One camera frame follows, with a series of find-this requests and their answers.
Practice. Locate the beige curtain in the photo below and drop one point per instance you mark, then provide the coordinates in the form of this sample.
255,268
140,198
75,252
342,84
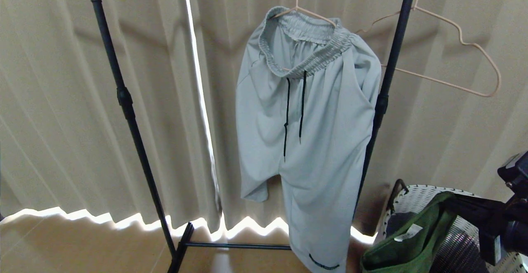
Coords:
62,100

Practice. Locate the black clothes rack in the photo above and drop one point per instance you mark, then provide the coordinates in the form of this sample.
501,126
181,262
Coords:
123,95

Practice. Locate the green garment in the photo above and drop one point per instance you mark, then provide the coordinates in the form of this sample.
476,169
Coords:
412,252

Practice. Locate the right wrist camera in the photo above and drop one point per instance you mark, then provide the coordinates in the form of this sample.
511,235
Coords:
515,170

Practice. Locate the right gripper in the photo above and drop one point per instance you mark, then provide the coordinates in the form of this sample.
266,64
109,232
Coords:
513,231

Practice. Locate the white laundry basket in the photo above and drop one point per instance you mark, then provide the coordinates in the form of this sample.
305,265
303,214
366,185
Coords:
425,196

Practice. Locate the pink clothes hanger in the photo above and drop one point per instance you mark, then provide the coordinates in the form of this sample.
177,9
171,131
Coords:
313,14
437,81

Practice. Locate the pale grey shorts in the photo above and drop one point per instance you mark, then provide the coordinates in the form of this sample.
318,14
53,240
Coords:
321,141

